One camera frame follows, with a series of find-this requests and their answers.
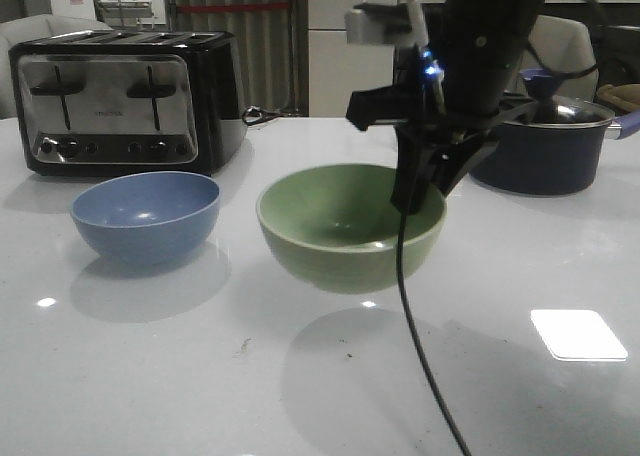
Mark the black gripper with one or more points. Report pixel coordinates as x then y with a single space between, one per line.
444 103

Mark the green bowl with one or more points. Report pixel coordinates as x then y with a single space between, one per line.
335 227

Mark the blue bowl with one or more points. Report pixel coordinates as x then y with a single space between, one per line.
147 218

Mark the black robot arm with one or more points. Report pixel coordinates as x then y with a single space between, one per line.
449 89

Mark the dark blue saucepan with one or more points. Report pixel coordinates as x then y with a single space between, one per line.
549 161

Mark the glass lid with blue knob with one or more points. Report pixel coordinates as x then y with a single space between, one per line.
554 110

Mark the white cabinet column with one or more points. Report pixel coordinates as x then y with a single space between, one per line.
337 68

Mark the beige upholstered chair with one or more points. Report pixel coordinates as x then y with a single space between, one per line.
565 45

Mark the tan cushion sofa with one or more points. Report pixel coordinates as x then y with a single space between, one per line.
623 99

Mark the black chrome toaster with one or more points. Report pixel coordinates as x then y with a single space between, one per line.
111 103

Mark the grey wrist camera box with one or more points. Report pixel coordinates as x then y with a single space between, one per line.
374 24

